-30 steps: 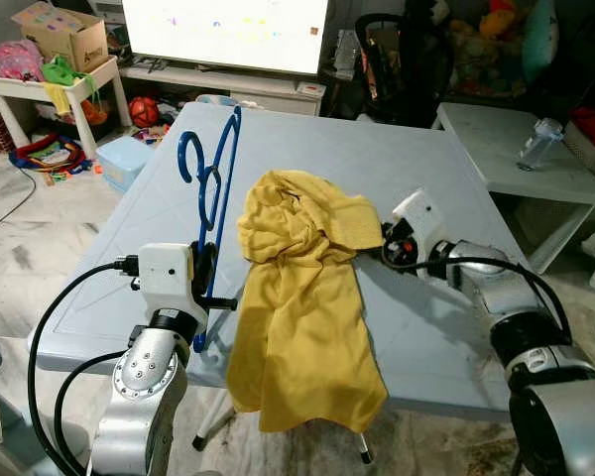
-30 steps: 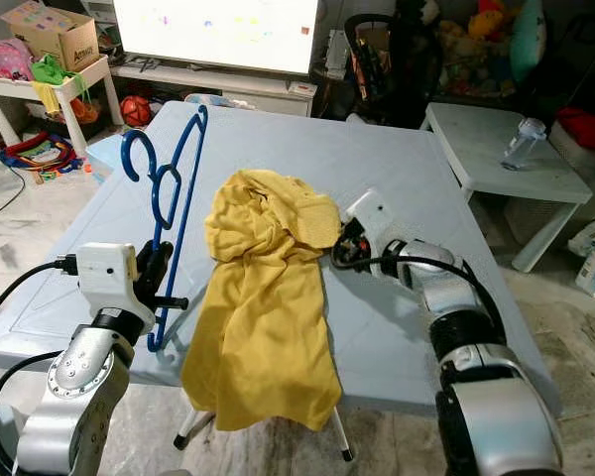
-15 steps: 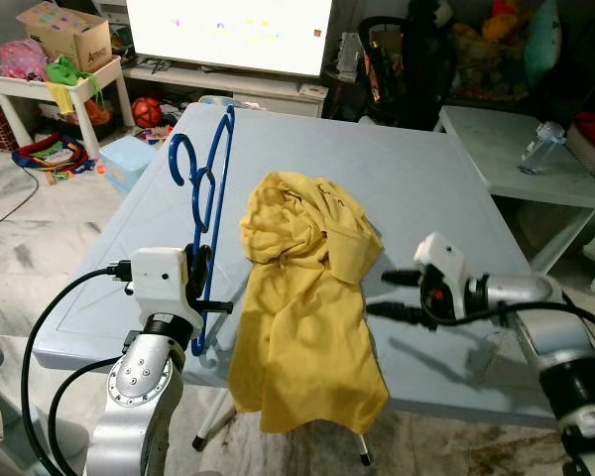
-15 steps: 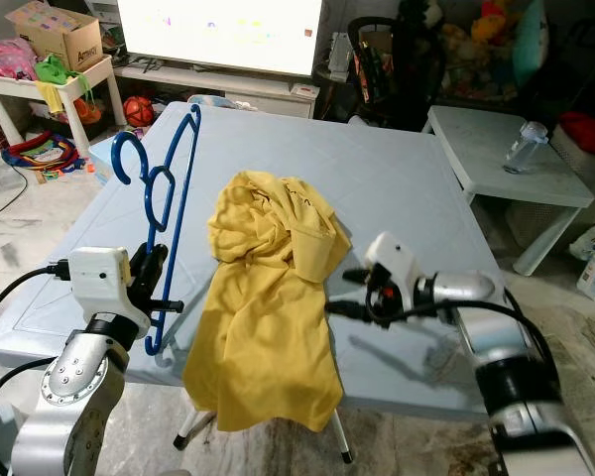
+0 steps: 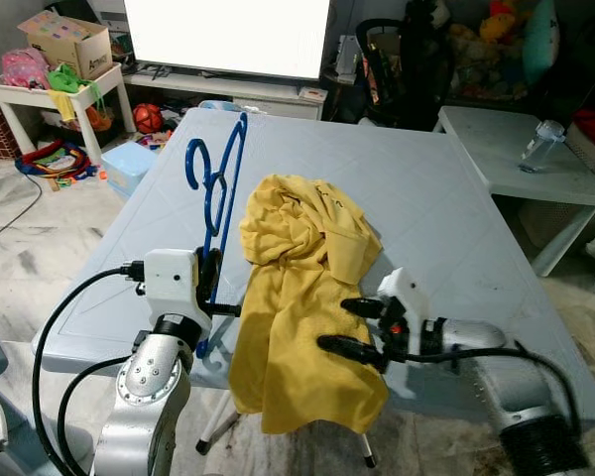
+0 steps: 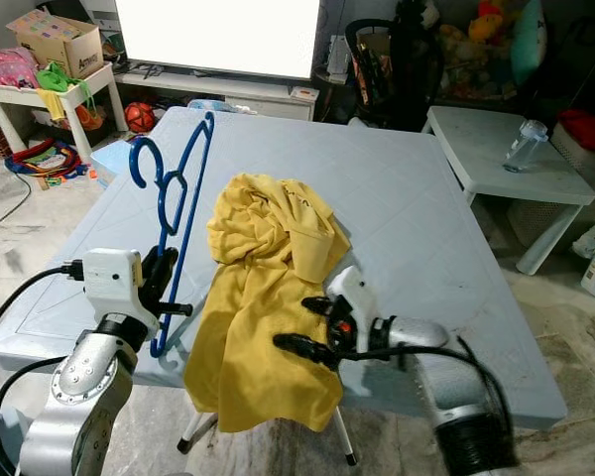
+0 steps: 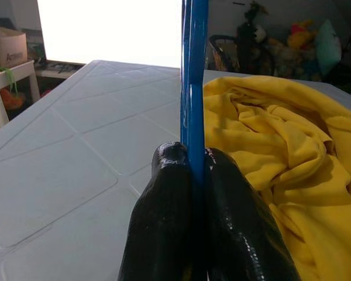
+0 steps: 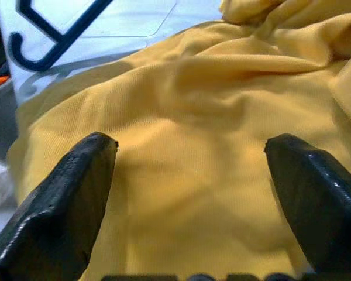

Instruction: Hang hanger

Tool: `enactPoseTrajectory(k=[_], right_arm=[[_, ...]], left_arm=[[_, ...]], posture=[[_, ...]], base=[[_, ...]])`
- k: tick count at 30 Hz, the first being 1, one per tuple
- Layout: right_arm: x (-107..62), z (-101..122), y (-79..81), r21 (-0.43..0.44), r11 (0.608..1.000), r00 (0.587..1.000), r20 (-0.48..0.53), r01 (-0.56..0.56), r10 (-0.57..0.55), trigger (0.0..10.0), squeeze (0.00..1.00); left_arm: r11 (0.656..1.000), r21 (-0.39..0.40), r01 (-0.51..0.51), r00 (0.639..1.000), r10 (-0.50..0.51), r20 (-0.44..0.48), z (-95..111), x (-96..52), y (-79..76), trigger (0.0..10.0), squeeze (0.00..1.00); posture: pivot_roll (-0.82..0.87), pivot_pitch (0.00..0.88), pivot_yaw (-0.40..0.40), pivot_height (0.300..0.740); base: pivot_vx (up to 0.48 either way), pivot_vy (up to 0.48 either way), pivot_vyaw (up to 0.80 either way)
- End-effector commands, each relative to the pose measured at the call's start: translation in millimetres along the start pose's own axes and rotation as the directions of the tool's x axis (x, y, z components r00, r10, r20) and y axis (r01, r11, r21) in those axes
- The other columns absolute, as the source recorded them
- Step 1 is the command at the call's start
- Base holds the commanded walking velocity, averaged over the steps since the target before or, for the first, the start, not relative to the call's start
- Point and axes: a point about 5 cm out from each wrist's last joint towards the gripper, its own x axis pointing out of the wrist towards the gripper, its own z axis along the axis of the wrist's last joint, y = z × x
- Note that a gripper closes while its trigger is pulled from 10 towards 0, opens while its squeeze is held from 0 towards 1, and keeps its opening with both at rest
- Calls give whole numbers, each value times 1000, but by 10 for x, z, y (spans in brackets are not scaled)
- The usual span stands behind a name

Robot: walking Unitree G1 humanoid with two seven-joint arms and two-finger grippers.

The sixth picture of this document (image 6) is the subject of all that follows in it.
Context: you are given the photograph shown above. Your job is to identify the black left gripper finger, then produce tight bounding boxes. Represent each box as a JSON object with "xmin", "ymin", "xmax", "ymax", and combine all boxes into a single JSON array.
[{"xmin": 145, "ymin": 248, "xmax": 178, "ymax": 298}]

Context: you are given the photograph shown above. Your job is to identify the yellow shirt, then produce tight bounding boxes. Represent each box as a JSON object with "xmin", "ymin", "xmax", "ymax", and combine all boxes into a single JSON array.
[{"xmin": 182, "ymin": 174, "xmax": 352, "ymax": 436}]

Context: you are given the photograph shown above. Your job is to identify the blue plastic hanger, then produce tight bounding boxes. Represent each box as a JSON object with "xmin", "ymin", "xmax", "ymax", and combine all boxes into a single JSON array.
[{"xmin": 128, "ymin": 111, "xmax": 217, "ymax": 361}]

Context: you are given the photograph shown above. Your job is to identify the light blue plastic basin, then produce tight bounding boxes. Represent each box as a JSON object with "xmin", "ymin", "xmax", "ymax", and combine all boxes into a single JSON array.
[{"xmin": 89, "ymin": 139, "xmax": 142, "ymax": 191}]

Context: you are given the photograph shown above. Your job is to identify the white folding table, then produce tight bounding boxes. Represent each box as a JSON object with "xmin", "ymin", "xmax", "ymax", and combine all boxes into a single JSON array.
[{"xmin": 0, "ymin": 106, "xmax": 569, "ymax": 469}]

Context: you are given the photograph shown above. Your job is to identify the orange ball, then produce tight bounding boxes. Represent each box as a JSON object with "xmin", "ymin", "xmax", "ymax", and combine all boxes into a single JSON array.
[{"xmin": 123, "ymin": 101, "xmax": 161, "ymax": 136}]

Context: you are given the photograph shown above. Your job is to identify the colourful toy rings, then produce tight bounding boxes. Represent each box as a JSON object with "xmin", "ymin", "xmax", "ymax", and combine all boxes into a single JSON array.
[{"xmin": 6, "ymin": 139, "xmax": 92, "ymax": 189}]

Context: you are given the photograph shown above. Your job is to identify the white tv stand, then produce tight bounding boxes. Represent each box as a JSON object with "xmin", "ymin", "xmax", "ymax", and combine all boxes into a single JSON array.
[{"xmin": 111, "ymin": 64, "xmax": 320, "ymax": 122}]

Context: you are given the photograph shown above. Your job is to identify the white shelf table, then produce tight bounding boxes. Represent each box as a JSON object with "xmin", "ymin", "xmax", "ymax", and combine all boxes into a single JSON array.
[{"xmin": 0, "ymin": 61, "xmax": 132, "ymax": 167}]

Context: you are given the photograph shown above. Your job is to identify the small white side table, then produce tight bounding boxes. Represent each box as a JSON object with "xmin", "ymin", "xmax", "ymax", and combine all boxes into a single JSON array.
[{"xmin": 423, "ymin": 103, "xmax": 595, "ymax": 279}]

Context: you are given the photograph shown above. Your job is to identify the black baby stroller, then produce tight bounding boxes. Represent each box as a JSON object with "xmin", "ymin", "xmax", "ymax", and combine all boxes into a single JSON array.
[{"xmin": 343, "ymin": 0, "xmax": 442, "ymax": 132}]

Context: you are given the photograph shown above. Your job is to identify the television screen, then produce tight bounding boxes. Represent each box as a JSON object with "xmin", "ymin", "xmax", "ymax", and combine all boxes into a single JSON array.
[{"xmin": 113, "ymin": 0, "xmax": 323, "ymax": 82}]

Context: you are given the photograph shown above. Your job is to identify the pink toy bag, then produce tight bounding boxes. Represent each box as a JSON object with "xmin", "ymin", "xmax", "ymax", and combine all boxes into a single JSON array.
[{"xmin": 0, "ymin": 47, "xmax": 42, "ymax": 91}]

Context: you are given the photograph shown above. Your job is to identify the cardboard box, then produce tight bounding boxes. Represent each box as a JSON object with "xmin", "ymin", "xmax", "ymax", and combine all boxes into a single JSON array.
[{"xmin": 7, "ymin": 9, "xmax": 106, "ymax": 81}]

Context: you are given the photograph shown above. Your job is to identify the clear plastic water bottle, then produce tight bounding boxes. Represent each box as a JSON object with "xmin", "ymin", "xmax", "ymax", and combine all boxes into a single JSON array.
[{"xmin": 503, "ymin": 118, "xmax": 550, "ymax": 176}]

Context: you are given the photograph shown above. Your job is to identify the red folded cloth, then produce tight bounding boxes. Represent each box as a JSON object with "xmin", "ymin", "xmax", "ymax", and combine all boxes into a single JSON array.
[{"xmin": 556, "ymin": 108, "xmax": 595, "ymax": 157}]

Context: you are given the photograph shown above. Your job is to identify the yellow red plush toy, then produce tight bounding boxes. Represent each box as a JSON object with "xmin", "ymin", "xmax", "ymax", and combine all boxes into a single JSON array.
[{"xmin": 471, "ymin": 0, "xmax": 512, "ymax": 46}]

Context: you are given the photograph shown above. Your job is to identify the teal plush pillow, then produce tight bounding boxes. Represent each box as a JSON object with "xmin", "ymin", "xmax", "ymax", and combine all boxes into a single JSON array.
[{"xmin": 511, "ymin": 0, "xmax": 548, "ymax": 85}]

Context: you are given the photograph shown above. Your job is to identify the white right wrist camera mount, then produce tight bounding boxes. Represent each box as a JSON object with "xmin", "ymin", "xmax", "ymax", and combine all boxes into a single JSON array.
[{"xmin": 326, "ymin": 264, "xmax": 384, "ymax": 356}]

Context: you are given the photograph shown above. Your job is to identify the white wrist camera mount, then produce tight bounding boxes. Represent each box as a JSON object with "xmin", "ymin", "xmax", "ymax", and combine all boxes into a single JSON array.
[
  {"xmin": 83, "ymin": 248, "xmax": 146, "ymax": 323},
  {"xmin": 326, "ymin": 264, "xmax": 384, "ymax": 356}
]

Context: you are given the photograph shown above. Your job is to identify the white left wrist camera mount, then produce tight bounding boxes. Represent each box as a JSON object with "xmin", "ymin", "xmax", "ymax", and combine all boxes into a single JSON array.
[{"xmin": 83, "ymin": 248, "xmax": 146, "ymax": 323}]

